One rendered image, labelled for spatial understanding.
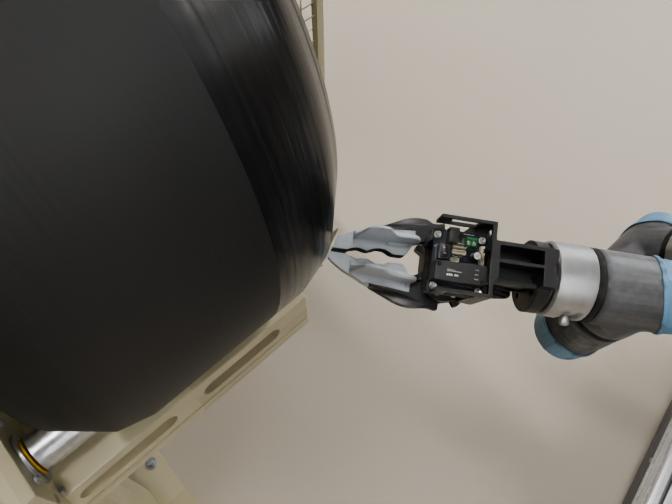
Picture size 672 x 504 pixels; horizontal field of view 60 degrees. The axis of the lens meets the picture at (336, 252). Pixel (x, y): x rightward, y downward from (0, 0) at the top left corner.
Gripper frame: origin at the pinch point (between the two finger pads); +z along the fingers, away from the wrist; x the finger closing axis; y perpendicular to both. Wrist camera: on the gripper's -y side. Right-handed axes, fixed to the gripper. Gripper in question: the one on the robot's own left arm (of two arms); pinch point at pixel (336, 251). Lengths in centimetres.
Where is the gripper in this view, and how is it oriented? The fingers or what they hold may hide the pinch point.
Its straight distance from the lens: 57.9
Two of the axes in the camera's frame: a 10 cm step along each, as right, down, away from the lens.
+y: 0.9, -1.9, -9.8
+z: -9.9, -1.5, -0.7
